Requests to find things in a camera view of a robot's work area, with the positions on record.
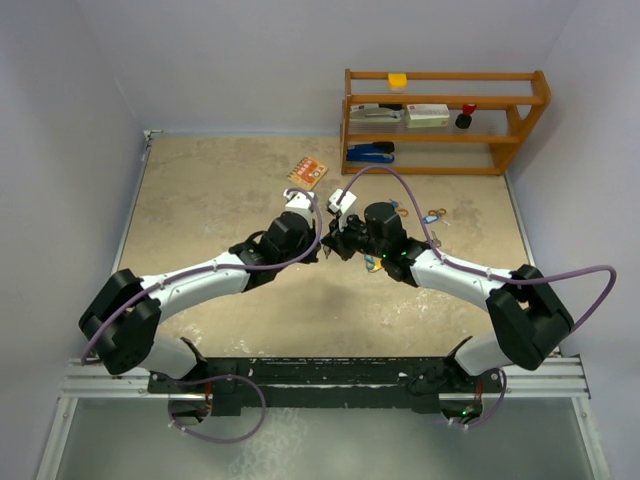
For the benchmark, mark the teal carabiner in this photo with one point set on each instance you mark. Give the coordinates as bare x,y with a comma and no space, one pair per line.
368,259

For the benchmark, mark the red tag key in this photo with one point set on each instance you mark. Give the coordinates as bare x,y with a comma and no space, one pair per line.
435,240

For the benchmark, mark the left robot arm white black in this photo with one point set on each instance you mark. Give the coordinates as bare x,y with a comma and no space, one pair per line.
122,322

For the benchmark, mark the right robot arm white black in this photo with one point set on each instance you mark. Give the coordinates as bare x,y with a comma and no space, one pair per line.
528,321

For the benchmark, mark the orange small notebook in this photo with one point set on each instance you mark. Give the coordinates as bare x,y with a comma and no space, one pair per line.
307,173

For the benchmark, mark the blue black stapler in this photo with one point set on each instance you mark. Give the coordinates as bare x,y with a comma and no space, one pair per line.
380,152

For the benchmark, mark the grey stapler on shelf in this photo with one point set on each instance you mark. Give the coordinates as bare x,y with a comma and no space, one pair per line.
376,113

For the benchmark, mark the wooden shelf rack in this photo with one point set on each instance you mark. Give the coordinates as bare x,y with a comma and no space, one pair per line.
509,105

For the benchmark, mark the white red box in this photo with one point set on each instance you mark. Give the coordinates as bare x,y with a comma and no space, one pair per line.
426,115

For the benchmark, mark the yellow lid container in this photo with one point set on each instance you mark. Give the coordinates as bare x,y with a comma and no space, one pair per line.
397,82

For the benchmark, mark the red black stamp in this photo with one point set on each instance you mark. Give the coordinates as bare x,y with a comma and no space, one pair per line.
464,118

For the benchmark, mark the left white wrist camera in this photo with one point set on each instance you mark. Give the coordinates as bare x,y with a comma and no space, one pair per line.
298,202

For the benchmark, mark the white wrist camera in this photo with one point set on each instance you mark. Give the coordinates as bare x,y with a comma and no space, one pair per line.
298,202
341,204

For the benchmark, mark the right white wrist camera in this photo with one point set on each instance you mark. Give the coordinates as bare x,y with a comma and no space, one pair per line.
341,204

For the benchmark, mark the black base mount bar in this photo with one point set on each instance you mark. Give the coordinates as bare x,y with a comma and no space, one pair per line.
422,385

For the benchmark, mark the aluminium rail frame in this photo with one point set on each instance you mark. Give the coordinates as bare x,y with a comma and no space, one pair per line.
557,377

